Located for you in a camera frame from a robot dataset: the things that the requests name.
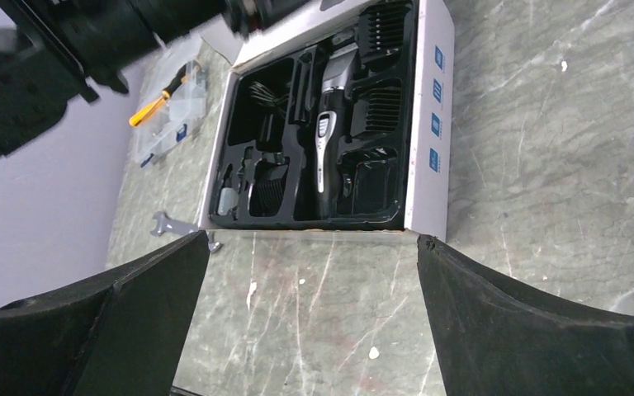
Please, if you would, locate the clear plastic organizer box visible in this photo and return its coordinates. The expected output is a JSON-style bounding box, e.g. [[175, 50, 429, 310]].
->
[[132, 34, 207, 167]]

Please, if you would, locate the black comb guard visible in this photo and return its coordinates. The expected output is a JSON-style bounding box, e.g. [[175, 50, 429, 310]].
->
[[249, 160, 289, 217], [350, 79, 402, 139], [357, 1, 411, 65]]

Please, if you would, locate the small white oil bottle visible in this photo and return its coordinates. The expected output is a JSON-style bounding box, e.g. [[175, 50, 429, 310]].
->
[[216, 186, 239, 216]]

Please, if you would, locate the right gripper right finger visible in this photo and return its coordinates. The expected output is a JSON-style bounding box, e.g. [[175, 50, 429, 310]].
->
[[417, 235, 634, 395]]

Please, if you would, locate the white hair clipper box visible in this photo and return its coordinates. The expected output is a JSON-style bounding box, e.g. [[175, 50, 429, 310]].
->
[[200, 1, 455, 239]]

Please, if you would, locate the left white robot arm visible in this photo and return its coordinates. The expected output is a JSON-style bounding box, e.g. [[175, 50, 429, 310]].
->
[[0, 0, 303, 157]]

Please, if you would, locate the silver combination wrench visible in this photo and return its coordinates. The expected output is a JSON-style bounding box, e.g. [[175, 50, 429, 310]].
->
[[149, 211, 223, 253]]

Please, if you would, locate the black silver hair clipper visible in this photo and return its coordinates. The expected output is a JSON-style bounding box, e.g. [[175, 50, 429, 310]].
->
[[315, 43, 358, 219]]

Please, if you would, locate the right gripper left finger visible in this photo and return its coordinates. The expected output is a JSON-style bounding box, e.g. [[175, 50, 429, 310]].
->
[[0, 231, 210, 395]]

